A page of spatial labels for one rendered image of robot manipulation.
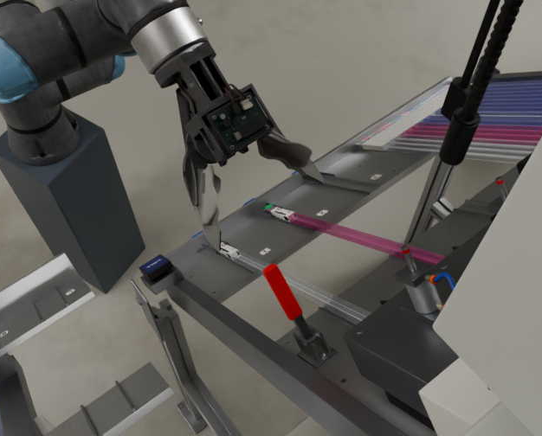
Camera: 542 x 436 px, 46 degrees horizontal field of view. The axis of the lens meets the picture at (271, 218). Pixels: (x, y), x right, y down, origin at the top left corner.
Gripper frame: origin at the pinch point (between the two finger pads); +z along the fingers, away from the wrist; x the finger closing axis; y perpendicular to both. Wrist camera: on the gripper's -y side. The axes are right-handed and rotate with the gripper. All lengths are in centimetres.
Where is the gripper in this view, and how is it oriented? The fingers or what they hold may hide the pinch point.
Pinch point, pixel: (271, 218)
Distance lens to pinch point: 73.6
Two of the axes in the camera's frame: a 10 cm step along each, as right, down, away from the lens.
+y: 3.2, -0.8, -9.4
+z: 5.2, 8.5, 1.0
